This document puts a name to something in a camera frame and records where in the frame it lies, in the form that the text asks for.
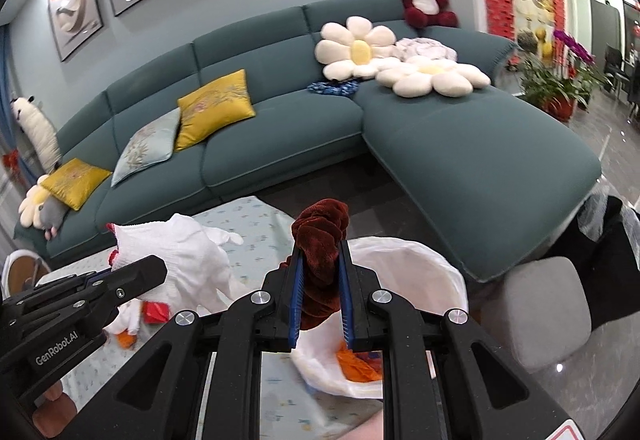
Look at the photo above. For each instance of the yellow gourd ornament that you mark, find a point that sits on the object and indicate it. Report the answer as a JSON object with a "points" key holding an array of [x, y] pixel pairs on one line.
{"points": [[541, 40]]}

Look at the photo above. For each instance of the white flower cushion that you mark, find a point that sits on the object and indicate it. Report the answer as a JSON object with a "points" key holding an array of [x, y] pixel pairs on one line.
{"points": [[357, 51], [31, 207], [430, 80]]}

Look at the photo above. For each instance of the blue curtain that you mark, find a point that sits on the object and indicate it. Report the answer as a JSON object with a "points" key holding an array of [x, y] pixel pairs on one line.
{"points": [[5, 95]]}

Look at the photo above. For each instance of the red plant pot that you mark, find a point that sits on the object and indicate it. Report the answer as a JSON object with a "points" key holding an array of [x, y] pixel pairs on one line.
{"points": [[560, 109]]}

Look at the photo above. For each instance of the crumpled white blanket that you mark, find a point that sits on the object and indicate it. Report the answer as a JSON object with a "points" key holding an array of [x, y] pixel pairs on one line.
{"points": [[425, 49]]}

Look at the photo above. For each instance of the framed abstract painting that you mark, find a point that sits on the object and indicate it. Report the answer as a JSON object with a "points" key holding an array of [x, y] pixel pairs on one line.
{"points": [[75, 10]]}

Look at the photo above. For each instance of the dark red cloth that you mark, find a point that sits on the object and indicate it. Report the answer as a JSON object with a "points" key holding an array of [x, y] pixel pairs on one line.
{"points": [[320, 240]]}

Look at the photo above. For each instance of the red bow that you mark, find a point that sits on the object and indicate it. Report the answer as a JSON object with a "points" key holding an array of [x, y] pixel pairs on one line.
{"points": [[12, 162]]}

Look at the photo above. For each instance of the black bag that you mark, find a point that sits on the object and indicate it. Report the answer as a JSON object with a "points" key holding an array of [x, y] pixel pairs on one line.
{"points": [[610, 270]]}

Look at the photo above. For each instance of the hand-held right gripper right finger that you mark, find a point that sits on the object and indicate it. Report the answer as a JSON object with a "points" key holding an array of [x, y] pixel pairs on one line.
{"points": [[347, 307]]}

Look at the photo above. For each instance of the purple orchid plant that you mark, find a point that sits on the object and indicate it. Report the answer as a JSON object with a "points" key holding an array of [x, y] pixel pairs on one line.
{"points": [[550, 80]]}

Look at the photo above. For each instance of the pink towel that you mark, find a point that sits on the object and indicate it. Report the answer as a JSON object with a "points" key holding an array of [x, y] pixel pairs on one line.
{"points": [[365, 430]]}

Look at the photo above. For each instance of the orange packet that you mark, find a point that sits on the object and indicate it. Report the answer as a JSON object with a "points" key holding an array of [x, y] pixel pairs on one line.
{"points": [[360, 365]]}

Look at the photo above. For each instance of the teal sectional sofa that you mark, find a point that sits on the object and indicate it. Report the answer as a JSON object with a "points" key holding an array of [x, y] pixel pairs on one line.
{"points": [[280, 145]]}

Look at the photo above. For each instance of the grey stool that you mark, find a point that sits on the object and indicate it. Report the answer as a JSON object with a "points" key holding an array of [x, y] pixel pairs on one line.
{"points": [[535, 310]]}

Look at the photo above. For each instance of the round bin with white liner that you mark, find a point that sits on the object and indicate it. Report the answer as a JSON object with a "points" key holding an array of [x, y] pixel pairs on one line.
{"points": [[425, 280]]}

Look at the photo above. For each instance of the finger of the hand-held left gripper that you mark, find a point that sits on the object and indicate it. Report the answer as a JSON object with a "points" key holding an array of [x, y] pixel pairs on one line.
{"points": [[75, 281], [135, 277]]}

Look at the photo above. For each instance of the white plush toy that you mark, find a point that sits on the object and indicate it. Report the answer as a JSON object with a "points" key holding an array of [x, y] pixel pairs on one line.
{"points": [[185, 260]]}

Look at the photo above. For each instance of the floral printed tablecloth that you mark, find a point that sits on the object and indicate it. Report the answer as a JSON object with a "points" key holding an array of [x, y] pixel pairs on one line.
{"points": [[250, 240]]}

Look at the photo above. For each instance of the small yellow cushion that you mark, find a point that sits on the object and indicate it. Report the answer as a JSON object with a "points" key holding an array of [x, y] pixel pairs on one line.
{"points": [[75, 182]]}

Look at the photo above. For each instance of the red packet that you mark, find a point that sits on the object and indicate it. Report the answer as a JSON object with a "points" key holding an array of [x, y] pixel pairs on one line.
{"points": [[156, 312]]}

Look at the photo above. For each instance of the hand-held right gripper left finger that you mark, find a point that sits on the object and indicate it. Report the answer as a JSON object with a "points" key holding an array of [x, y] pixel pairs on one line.
{"points": [[295, 305]]}

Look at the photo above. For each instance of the black chair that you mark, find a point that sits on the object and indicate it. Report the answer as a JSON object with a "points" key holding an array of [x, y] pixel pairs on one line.
{"points": [[617, 70]]}

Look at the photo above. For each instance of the person's left hand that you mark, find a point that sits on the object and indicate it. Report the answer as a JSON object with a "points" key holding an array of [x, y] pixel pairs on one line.
{"points": [[52, 405]]}

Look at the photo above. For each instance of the white plush animal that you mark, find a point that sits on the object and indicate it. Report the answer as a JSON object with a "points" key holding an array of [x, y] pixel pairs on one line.
{"points": [[37, 135]]}

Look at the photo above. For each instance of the large yellow embroidered cushion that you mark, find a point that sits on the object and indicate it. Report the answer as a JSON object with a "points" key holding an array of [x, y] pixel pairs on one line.
{"points": [[215, 115]]}

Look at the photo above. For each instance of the small orange scrap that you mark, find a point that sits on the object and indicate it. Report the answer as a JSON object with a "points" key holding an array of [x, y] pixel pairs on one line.
{"points": [[126, 341]]}

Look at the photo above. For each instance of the light blue embroidered cushion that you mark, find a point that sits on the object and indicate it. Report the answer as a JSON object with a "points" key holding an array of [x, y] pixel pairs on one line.
{"points": [[145, 147]]}

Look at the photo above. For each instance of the grey plush toy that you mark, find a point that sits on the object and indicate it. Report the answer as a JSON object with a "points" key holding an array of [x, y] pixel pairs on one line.
{"points": [[52, 217]]}

